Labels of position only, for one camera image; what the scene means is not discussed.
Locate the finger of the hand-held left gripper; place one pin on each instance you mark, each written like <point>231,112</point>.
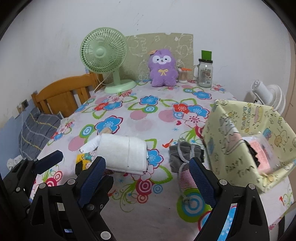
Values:
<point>49,162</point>
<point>106,187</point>

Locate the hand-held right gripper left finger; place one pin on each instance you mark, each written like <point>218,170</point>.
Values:
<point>92,180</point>

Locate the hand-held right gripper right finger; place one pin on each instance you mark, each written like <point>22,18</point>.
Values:
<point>203,183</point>

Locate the pink striped packet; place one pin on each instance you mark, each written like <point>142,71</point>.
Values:
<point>186,180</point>

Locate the colourful cartoon cloth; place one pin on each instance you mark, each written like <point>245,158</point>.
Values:
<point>85,160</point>

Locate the yellow patterned box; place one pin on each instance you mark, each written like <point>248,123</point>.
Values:
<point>231,162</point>

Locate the white cloth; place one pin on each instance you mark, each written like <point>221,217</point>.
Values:
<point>15,162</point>
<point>122,153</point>

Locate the clear packet of pink sheets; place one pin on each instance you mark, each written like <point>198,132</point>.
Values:
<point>263,153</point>

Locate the white crumpled cloth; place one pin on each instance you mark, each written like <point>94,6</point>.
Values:
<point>15,162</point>

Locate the grey plaid pillow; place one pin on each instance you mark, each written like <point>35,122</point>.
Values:
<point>37,129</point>

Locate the white duvet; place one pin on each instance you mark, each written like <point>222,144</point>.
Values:
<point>67,120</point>

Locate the wooden bed headboard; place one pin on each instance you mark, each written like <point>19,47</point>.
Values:
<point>62,90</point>

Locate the glass jar mug green lid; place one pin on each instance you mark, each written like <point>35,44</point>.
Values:
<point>204,74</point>

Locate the toothpick jar orange lid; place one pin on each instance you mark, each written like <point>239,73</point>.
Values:
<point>183,75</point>

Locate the white floor fan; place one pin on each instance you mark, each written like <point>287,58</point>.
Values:
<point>270,95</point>

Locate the purple plush toy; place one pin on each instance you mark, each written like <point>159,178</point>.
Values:
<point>163,74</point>

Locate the green desk fan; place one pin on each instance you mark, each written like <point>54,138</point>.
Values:
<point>101,51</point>

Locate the green patterned board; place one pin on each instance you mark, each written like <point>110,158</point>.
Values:
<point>141,46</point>

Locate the beige door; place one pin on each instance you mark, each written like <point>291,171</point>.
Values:
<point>293,69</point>

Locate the wall socket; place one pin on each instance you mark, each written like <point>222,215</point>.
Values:
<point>25,103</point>

